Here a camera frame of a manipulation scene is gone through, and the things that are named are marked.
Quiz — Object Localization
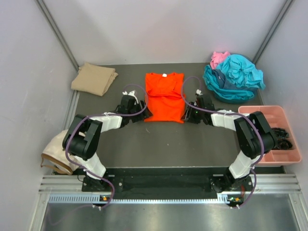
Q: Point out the pink divided tray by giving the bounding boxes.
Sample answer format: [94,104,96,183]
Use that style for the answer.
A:
[238,105,302,166]

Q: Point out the orange t shirt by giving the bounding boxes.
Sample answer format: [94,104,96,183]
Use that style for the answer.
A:
[144,73,185,124]

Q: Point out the aluminium frame rail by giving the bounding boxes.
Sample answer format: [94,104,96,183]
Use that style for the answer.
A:
[39,174,301,194]

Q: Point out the turquoise t shirt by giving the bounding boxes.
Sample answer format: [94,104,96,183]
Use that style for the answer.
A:
[203,54,266,100]

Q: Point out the pink t shirt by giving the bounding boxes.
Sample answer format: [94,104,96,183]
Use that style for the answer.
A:
[210,51,230,69]

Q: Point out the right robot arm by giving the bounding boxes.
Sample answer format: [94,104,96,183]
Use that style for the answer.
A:
[182,90,278,193]

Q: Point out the grey slotted cable duct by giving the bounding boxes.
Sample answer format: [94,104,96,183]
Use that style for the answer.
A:
[48,194,244,205]

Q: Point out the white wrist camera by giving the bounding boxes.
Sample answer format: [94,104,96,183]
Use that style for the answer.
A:
[195,89,203,96]
[122,90,139,104]

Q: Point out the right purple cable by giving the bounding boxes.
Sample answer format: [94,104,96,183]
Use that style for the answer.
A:
[180,76,265,209]

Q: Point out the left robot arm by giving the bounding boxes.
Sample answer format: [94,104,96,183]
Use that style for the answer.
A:
[62,93,153,192]

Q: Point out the dark hair tie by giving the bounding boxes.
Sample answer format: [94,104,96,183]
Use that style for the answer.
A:
[274,139,294,150]

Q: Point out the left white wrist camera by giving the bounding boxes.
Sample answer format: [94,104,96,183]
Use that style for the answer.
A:
[122,90,139,104]

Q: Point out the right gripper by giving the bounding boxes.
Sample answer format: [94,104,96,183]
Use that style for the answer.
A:
[181,103,205,124]

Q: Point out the folded beige t shirt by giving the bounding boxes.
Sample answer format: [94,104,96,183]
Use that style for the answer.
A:
[71,63,118,96]

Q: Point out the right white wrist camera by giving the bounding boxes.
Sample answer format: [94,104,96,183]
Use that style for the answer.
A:
[195,89,203,96]

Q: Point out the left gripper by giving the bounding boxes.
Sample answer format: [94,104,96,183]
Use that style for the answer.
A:
[128,100,153,123]

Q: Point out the black hair tie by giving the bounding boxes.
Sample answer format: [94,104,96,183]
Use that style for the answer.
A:
[271,127,290,139]

